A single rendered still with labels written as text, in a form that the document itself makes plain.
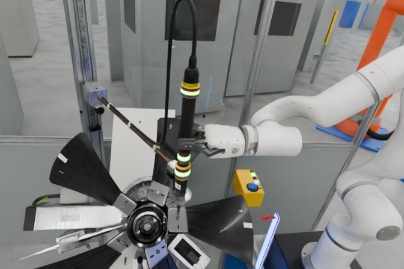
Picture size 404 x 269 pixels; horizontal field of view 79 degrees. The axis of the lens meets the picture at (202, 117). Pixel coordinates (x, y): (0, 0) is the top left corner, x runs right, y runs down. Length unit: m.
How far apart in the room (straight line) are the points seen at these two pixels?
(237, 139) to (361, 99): 0.31
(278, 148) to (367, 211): 0.35
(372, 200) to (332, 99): 0.37
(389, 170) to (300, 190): 1.26
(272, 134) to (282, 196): 1.41
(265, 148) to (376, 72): 0.31
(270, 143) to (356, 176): 0.38
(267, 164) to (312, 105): 1.14
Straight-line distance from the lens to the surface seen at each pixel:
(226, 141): 0.63
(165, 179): 0.84
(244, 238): 0.91
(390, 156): 0.88
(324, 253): 1.12
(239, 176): 1.23
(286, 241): 1.23
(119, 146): 1.09
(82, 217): 1.01
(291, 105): 0.73
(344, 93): 0.68
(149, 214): 0.81
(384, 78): 0.70
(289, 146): 0.70
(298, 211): 2.27
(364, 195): 0.93
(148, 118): 1.09
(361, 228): 0.92
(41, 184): 1.88
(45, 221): 1.04
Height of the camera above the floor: 1.87
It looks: 29 degrees down
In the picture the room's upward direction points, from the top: 7 degrees clockwise
